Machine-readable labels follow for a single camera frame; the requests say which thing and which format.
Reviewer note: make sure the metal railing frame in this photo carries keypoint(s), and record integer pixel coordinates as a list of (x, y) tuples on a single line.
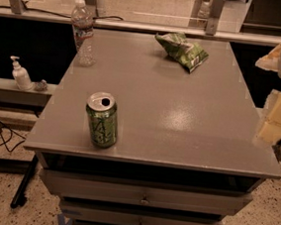
[(241, 21)]

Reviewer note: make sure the small crumpled foil object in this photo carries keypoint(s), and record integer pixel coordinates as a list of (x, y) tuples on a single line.
[(41, 86)]

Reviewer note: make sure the black metal stand leg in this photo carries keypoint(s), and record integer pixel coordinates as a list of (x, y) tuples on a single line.
[(19, 198)]

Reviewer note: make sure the white pump dispenser bottle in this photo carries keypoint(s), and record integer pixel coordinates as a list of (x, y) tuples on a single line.
[(20, 74)]

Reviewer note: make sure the green chip bag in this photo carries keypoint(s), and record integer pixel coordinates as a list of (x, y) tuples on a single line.
[(189, 55)]

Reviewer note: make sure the green soda can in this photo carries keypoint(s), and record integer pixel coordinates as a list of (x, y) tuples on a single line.
[(102, 116)]

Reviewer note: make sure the grey drawer cabinet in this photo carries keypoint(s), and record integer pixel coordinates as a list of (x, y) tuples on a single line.
[(184, 154)]

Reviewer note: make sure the low grey shelf ledge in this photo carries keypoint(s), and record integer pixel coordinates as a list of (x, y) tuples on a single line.
[(10, 93)]

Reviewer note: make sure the clear plastic water bottle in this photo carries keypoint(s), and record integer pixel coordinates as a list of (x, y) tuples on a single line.
[(82, 25)]

